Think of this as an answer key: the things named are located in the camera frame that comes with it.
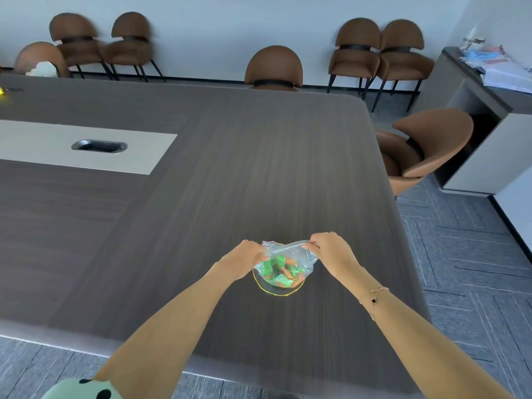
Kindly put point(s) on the brown leather chair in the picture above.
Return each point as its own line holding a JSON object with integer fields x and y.
{"x": 401, "y": 58}
{"x": 39, "y": 58}
{"x": 419, "y": 149}
{"x": 131, "y": 41}
{"x": 355, "y": 51}
{"x": 273, "y": 68}
{"x": 77, "y": 39}

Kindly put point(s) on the person's left forearm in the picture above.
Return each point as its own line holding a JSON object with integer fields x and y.
{"x": 166, "y": 328}

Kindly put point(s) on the green and orange candies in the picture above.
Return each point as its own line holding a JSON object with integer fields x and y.
{"x": 282, "y": 272}

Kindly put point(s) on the white crumpled cloth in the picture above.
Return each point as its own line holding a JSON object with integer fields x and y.
{"x": 41, "y": 69}

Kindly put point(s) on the pale green sleeve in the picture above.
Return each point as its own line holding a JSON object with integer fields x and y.
{"x": 79, "y": 390}

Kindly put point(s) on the clear plastic zip bag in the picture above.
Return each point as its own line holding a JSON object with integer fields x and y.
{"x": 286, "y": 261}

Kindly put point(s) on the person's right forearm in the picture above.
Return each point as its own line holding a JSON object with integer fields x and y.
{"x": 415, "y": 336}

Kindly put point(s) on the person's left fingers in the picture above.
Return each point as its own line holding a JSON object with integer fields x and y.
{"x": 262, "y": 254}

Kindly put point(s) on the grey side cabinet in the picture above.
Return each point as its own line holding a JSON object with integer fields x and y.
{"x": 478, "y": 132}

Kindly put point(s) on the person's right hand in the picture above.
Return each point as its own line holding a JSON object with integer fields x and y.
{"x": 334, "y": 251}

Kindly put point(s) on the yellow glass bowl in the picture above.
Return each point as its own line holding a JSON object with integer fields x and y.
{"x": 277, "y": 290}

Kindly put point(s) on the person's left hand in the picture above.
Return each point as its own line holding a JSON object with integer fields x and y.
{"x": 241, "y": 257}

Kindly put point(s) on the pile of papers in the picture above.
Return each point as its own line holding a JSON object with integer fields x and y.
{"x": 498, "y": 70}

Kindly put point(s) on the person's right fingers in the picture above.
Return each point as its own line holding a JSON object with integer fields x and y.
{"x": 311, "y": 245}

